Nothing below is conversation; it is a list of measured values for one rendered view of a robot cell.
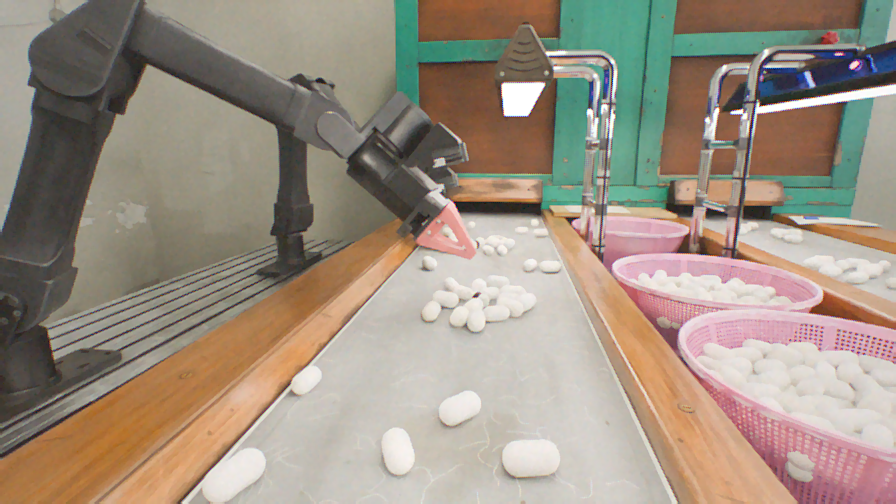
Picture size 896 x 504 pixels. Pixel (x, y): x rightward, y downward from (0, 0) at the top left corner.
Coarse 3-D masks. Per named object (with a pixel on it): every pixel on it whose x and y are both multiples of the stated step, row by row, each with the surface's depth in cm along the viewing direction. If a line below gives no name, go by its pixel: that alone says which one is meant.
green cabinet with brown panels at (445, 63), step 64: (448, 0) 130; (512, 0) 128; (576, 0) 125; (640, 0) 124; (704, 0) 122; (768, 0) 120; (832, 0) 118; (448, 64) 134; (640, 64) 127; (704, 64) 125; (448, 128) 138; (512, 128) 136; (576, 128) 132; (640, 128) 130; (768, 128) 127; (832, 128) 125
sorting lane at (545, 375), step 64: (448, 256) 88; (512, 256) 88; (384, 320) 55; (448, 320) 55; (512, 320) 55; (576, 320) 55; (320, 384) 40; (384, 384) 40; (448, 384) 40; (512, 384) 40; (576, 384) 40; (256, 448) 32; (320, 448) 32; (448, 448) 32; (576, 448) 32; (640, 448) 32
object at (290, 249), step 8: (280, 240) 104; (288, 240) 104; (296, 240) 105; (280, 248) 105; (288, 248) 105; (296, 248) 106; (280, 256) 106; (288, 256) 105; (296, 256) 106; (304, 256) 109; (312, 256) 113; (320, 256) 116; (272, 264) 105; (280, 264) 105; (288, 264) 105; (296, 264) 105; (304, 264) 108; (264, 272) 99; (272, 272) 99; (280, 272) 99; (288, 272) 101
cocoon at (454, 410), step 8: (464, 392) 35; (472, 392) 35; (448, 400) 34; (456, 400) 34; (464, 400) 34; (472, 400) 34; (480, 400) 35; (440, 408) 34; (448, 408) 33; (456, 408) 33; (464, 408) 34; (472, 408) 34; (440, 416) 34; (448, 416) 33; (456, 416) 33; (464, 416) 34; (472, 416) 34; (448, 424) 34; (456, 424) 34
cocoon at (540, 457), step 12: (516, 444) 29; (528, 444) 29; (540, 444) 29; (552, 444) 29; (504, 456) 29; (516, 456) 28; (528, 456) 28; (540, 456) 28; (552, 456) 28; (516, 468) 28; (528, 468) 28; (540, 468) 28; (552, 468) 28
